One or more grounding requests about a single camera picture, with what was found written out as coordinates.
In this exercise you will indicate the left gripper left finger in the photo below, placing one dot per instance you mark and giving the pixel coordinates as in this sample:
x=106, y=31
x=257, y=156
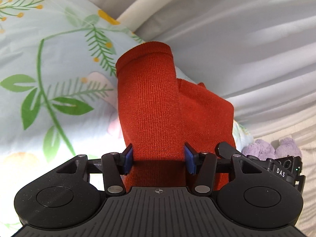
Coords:
x=114, y=166

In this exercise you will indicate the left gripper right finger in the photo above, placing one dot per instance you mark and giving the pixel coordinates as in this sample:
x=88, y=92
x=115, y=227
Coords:
x=200, y=171

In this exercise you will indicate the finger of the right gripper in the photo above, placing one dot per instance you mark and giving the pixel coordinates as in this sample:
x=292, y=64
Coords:
x=225, y=150

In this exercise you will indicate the red knit sweater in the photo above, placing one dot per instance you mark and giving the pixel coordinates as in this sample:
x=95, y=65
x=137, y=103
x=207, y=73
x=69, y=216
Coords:
x=159, y=113

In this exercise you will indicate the purple fluffy plush toy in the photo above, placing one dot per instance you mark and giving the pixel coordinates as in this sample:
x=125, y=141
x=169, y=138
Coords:
x=264, y=150

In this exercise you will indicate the white curtain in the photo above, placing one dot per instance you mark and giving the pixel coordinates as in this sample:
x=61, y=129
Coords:
x=257, y=54

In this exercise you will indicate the floral white bed sheet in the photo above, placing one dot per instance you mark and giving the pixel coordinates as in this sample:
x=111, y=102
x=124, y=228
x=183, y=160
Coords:
x=58, y=89

